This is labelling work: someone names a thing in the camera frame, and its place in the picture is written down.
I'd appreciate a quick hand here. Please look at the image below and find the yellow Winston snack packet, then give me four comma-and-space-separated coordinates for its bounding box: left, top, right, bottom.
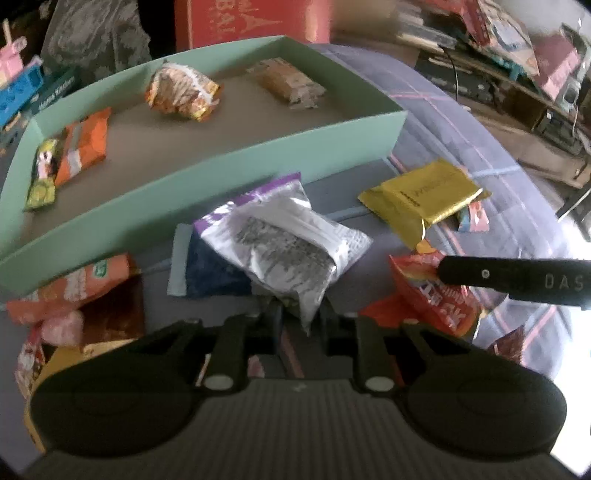
358, 159, 491, 249

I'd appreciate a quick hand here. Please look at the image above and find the red square snack packet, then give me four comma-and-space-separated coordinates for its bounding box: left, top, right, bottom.
359, 294, 419, 328

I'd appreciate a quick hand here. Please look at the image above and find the red Global cardboard box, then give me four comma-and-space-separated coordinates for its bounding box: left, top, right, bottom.
174, 0, 332, 51

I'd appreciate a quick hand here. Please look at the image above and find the red patterned snack packet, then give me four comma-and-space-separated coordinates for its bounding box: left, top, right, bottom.
487, 325, 525, 365

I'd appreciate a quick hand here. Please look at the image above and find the grey lace cloth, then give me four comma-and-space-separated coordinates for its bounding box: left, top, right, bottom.
40, 0, 151, 85

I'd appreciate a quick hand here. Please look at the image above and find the brown gold chocolate packet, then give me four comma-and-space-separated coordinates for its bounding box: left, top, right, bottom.
80, 275, 145, 347

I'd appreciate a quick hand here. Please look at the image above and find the orange silver snack packet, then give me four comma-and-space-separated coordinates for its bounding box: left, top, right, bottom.
55, 107, 111, 188

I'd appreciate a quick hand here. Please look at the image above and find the pink patterned snack packet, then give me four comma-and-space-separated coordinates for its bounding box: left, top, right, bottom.
14, 325, 49, 399

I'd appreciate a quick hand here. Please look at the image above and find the silver purple snack bag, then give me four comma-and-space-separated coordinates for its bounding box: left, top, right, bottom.
193, 173, 373, 333

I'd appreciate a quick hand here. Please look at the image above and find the cluttered wooden shelf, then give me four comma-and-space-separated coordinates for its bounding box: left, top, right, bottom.
331, 1, 590, 190

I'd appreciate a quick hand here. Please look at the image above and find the orange noodle snack bag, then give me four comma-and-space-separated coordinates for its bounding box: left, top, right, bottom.
144, 61, 222, 122

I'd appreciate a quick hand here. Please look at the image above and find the red rainbow candy bag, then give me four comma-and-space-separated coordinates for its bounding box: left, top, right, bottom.
389, 240, 483, 339

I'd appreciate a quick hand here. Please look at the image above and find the blue white biscuit packet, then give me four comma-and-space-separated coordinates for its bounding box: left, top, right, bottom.
167, 224, 252, 299

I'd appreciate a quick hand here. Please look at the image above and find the orange sausage snack packet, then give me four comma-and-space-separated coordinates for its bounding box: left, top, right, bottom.
6, 254, 135, 325

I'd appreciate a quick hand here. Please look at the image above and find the pink grapefruit candy packet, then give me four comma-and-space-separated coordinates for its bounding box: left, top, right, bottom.
456, 201, 490, 233

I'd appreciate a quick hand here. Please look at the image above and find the pink marshmallow candy packet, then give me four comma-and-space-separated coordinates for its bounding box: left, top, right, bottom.
40, 310, 84, 348

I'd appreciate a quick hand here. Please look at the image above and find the small yellow cartoon packet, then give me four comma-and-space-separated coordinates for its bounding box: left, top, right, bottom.
25, 138, 62, 211

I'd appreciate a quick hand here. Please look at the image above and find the toy kitchen playset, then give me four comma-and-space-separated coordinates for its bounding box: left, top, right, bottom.
0, 18, 77, 153

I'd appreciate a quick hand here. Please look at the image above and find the clear cake bar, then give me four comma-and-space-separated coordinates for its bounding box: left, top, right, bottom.
246, 57, 326, 109

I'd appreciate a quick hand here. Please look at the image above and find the mint green cardboard box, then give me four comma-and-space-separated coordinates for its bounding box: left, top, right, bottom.
1, 36, 406, 295

